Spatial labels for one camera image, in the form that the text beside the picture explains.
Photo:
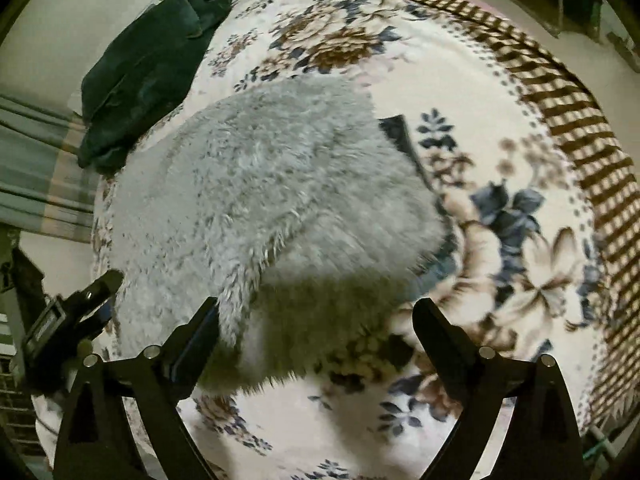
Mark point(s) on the green metal rack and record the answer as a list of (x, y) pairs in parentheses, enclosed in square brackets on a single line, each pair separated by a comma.
[(600, 445)]

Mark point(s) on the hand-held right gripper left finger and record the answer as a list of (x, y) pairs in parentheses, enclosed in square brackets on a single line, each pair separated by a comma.
[(192, 347)]

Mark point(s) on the bed with floral sheet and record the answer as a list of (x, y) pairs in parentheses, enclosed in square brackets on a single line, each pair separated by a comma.
[(500, 125)]

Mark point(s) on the dark green folded blanket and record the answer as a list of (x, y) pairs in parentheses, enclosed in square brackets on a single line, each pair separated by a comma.
[(145, 75)]

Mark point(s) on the grey floor slipper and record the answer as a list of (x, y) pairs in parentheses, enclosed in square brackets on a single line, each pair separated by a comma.
[(620, 47)]

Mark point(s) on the green plaid curtain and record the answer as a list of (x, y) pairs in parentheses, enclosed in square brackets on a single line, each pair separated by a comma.
[(35, 175)]

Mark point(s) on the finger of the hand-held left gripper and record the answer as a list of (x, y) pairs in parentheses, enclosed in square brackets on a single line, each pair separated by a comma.
[(97, 322), (100, 287)]

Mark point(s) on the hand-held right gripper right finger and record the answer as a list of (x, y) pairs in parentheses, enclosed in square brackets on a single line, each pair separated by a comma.
[(440, 342)]

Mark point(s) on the grey fleece pants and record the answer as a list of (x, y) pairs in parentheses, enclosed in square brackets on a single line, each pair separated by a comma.
[(260, 185)]

